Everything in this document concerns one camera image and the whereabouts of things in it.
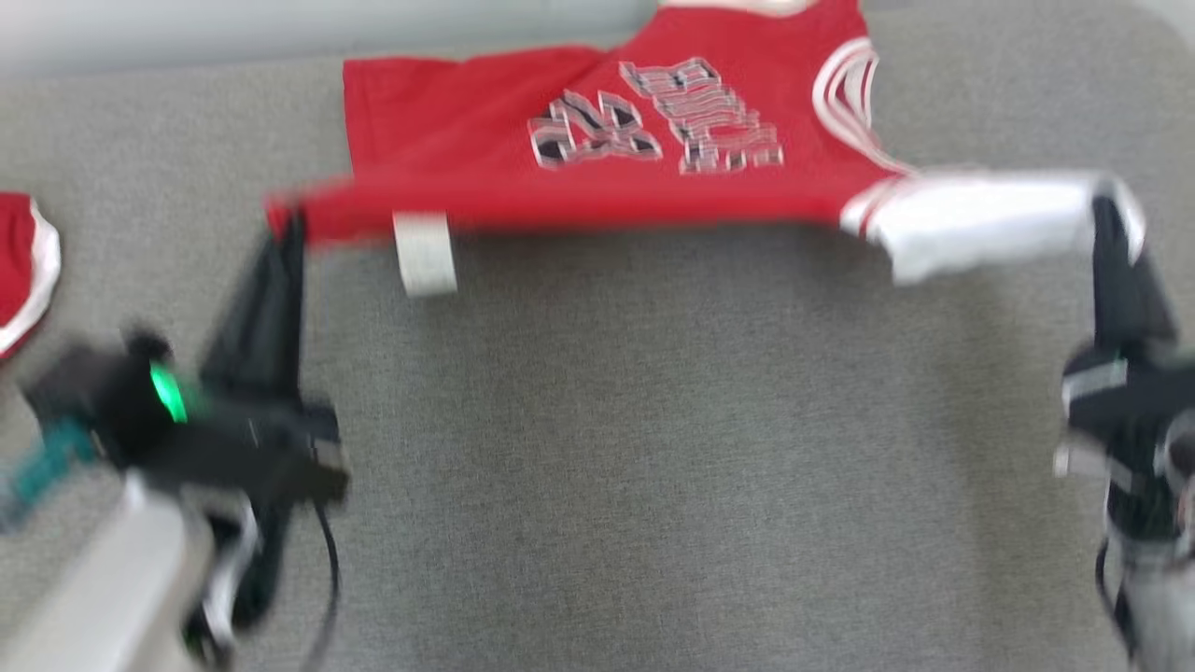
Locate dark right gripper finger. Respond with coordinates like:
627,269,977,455
1092,196,1135,346
1111,196,1177,346

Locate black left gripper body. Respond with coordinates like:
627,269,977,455
23,331,351,505

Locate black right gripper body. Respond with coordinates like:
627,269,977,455
1055,336,1195,538

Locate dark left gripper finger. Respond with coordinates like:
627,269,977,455
201,219,288,398
257,219,306,402

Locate red shorts with white trim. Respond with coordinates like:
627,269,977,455
0,191,63,360

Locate red basketball jersey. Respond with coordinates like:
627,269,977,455
266,0,1145,300

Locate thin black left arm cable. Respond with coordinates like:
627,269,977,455
303,502,343,672

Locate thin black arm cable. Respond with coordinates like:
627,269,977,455
303,502,343,672
1095,539,1135,659

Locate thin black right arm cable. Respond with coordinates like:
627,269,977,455
1095,539,1135,659

